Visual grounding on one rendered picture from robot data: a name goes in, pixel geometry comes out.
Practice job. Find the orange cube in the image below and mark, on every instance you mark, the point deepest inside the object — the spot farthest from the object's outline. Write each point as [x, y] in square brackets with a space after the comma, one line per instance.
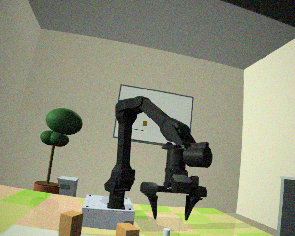
[126, 229]
[70, 223]

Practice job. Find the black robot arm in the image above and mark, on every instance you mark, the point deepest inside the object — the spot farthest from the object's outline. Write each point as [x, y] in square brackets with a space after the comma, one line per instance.
[193, 154]

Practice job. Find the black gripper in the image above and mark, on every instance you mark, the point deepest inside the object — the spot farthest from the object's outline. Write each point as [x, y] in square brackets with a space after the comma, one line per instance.
[150, 189]

